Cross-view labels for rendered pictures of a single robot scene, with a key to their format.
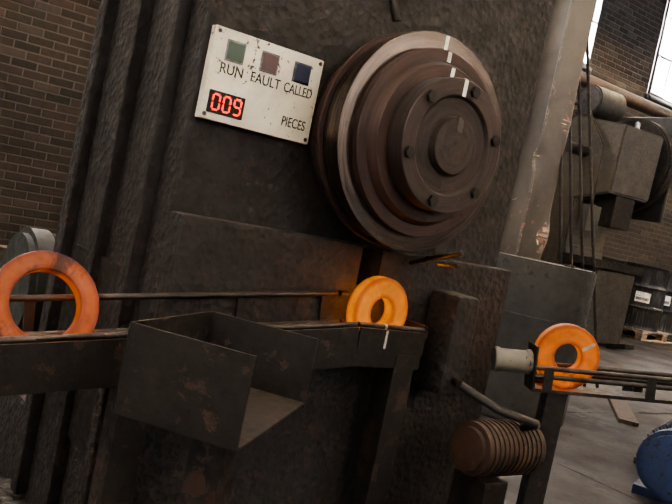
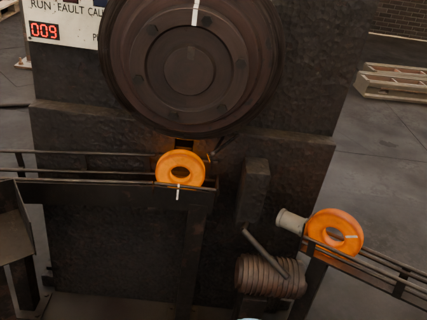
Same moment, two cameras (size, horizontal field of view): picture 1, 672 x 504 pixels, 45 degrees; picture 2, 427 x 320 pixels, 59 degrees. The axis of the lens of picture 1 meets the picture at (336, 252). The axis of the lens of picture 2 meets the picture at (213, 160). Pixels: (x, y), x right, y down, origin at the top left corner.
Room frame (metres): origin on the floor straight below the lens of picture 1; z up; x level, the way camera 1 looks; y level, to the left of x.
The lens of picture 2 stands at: (1.02, -0.74, 1.43)
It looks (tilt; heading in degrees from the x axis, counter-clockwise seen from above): 33 degrees down; 34
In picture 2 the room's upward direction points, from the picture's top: 9 degrees clockwise
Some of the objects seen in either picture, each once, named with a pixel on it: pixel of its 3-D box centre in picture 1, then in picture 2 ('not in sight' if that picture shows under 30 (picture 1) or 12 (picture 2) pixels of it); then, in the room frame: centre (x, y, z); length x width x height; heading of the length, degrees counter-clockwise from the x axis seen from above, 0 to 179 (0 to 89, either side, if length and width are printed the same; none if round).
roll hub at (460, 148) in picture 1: (446, 145); (189, 68); (1.69, -0.18, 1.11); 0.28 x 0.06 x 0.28; 127
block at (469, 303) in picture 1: (445, 341); (250, 193); (1.92, -0.30, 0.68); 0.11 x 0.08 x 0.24; 37
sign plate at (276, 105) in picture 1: (262, 87); (72, 13); (1.65, 0.21, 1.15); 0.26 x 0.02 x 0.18; 127
